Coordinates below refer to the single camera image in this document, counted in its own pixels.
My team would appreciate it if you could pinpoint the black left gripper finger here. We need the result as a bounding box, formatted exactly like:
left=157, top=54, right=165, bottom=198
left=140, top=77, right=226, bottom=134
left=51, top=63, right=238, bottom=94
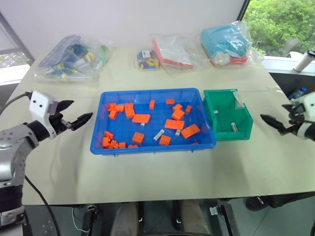
left=70, top=112, right=94, bottom=131
left=57, top=99, right=75, bottom=114

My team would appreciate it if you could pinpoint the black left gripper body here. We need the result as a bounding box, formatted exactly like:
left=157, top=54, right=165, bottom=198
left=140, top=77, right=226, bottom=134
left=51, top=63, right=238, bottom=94
left=49, top=111, right=75, bottom=135

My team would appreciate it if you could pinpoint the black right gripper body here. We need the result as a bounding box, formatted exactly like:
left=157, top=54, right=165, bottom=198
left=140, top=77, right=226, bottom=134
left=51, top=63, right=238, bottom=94
left=288, top=104, right=306, bottom=125

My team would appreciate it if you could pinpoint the green plastic bin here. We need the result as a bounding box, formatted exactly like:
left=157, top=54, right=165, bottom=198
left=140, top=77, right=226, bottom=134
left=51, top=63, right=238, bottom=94
left=203, top=88, right=254, bottom=142

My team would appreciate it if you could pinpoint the small bag of colourful pieces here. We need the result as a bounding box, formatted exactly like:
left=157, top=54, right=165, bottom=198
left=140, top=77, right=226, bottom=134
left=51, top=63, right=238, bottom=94
left=134, top=47, right=162, bottom=72

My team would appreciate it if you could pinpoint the clear water bottle blue label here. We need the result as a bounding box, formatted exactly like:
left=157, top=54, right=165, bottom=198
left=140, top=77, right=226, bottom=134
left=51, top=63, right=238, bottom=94
left=287, top=87, right=309, bottom=102

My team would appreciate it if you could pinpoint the white label card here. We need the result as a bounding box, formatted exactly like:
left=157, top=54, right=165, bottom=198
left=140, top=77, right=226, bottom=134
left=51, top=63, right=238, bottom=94
left=233, top=91, right=245, bottom=110

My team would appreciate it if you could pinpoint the bag of mixed toys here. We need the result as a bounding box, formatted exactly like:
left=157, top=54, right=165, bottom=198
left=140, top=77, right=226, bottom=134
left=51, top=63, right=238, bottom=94
left=33, top=35, right=113, bottom=83

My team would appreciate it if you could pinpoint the large orange block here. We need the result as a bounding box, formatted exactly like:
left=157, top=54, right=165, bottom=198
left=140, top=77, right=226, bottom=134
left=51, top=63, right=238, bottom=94
left=132, top=114, right=151, bottom=123
left=164, top=119, right=185, bottom=130
left=181, top=124, right=201, bottom=139
left=124, top=103, right=136, bottom=119

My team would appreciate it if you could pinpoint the white cylinder with black cap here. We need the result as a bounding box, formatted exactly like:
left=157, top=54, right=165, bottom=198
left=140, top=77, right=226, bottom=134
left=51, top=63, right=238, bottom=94
left=293, top=50, right=315, bottom=73

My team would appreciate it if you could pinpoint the blue plastic bin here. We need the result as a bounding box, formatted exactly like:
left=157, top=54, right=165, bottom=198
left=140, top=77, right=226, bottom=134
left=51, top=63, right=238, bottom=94
left=90, top=88, right=218, bottom=156

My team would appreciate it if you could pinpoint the black wheel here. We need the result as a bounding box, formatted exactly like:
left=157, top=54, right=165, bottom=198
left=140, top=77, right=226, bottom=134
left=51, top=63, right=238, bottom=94
left=245, top=196, right=271, bottom=211

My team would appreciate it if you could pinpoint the plastic bag with teal cloth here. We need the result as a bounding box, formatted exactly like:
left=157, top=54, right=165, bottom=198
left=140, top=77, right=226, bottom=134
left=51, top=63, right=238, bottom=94
left=196, top=20, right=265, bottom=69

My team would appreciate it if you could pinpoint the tan rounded shape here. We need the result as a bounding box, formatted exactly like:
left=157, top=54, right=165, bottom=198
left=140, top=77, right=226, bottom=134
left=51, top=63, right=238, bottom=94
left=109, top=202, right=140, bottom=236
left=181, top=199, right=213, bottom=236

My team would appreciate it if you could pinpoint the plastic bag with red tray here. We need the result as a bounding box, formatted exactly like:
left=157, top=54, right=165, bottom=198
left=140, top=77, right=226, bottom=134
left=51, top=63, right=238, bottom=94
left=151, top=34, right=205, bottom=77

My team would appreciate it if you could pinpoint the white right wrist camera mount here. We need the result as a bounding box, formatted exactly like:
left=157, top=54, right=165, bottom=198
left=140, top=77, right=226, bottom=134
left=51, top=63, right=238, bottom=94
left=294, top=91, right=315, bottom=119

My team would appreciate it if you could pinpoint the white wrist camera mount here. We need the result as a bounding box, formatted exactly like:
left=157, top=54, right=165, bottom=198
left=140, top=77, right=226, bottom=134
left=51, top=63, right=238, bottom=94
left=29, top=90, right=60, bottom=140
left=294, top=91, right=315, bottom=119

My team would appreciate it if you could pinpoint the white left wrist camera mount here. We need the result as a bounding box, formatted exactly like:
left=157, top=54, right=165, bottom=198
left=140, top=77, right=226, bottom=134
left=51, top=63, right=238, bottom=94
left=29, top=90, right=60, bottom=140

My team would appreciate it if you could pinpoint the grey left wrist cable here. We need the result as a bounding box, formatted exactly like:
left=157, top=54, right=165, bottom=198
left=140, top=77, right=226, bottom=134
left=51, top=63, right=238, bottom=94
left=0, top=91, right=33, bottom=116

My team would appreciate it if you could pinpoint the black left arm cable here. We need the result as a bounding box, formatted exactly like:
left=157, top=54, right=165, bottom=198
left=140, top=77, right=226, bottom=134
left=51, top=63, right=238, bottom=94
left=24, top=175, right=62, bottom=236

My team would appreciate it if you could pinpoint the grey metal frame bar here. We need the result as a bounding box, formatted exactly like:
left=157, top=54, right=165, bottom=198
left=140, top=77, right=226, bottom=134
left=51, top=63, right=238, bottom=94
left=0, top=11, right=35, bottom=63

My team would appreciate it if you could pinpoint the thin white cable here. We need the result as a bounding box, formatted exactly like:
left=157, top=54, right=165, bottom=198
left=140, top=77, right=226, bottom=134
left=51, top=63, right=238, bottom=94
left=71, top=208, right=91, bottom=233

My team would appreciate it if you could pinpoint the black table post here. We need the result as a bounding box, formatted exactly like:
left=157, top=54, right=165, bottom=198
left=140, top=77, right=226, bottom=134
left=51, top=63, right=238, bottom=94
left=137, top=201, right=145, bottom=233
left=171, top=200, right=183, bottom=232

